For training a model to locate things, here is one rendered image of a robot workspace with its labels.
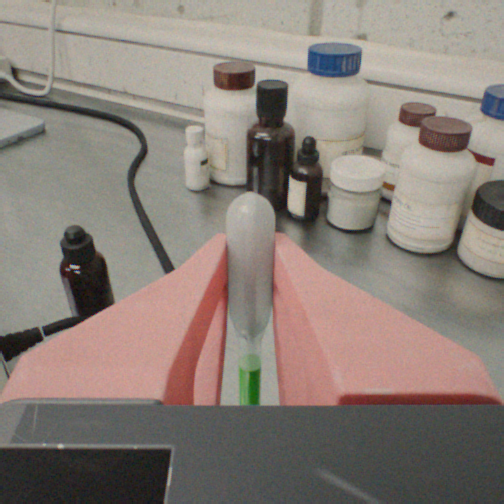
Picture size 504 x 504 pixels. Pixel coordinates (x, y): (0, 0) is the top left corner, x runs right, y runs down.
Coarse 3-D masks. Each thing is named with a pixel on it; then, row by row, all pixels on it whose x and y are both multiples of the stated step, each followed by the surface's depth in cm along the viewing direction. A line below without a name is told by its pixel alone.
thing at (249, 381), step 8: (240, 368) 14; (240, 376) 14; (248, 376) 14; (256, 376) 14; (240, 384) 15; (248, 384) 14; (256, 384) 15; (240, 392) 15; (248, 392) 15; (256, 392) 15; (240, 400) 15; (248, 400) 15; (256, 400) 15
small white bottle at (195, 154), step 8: (192, 128) 44; (200, 128) 44; (192, 136) 44; (200, 136) 44; (192, 144) 44; (200, 144) 44; (184, 152) 45; (192, 152) 44; (200, 152) 44; (192, 160) 45; (200, 160) 45; (192, 168) 45; (200, 168) 45; (208, 168) 46; (192, 176) 46; (200, 176) 46; (208, 176) 47; (192, 184) 46; (200, 184) 46; (208, 184) 47
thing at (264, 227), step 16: (256, 208) 11; (272, 208) 11; (256, 224) 11; (272, 224) 11; (256, 240) 11; (272, 240) 11; (256, 256) 11; (272, 256) 12; (256, 272) 12; (272, 272) 12; (256, 288) 12; (272, 288) 13; (256, 304) 12; (256, 320) 13; (256, 336) 13
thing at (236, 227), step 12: (240, 204) 11; (252, 204) 11; (228, 216) 11; (240, 216) 11; (228, 228) 11; (240, 228) 11; (252, 228) 11; (228, 240) 11; (240, 240) 11; (252, 240) 11; (228, 252) 12; (240, 252) 11; (252, 252) 11; (228, 264) 12; (240, 264) 11; (252, 264) 11; (228, 276) 12; (240, 276) 12; (252, 276) 12; (228, 288) 12; (240, 288) 12; (252, 288) 12; (228, 300) 13; (240, 300) 12; (252, 300) 12; (240, 312) 12; (252, 312) 12; (240, 324) 13; (252, 324) 13
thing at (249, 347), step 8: (248, 216) 11; (240, 336) 13; (248, 336) 13; (240, 344) 14; (248, 344) 13; (256, 344) 14; (240, 352) 14; (248, 352) 14; (256, 352) 14; (240, 360) 14; (248, 360) 14; (256, 360) 14; (248, 368) 14; (256, 368) 14
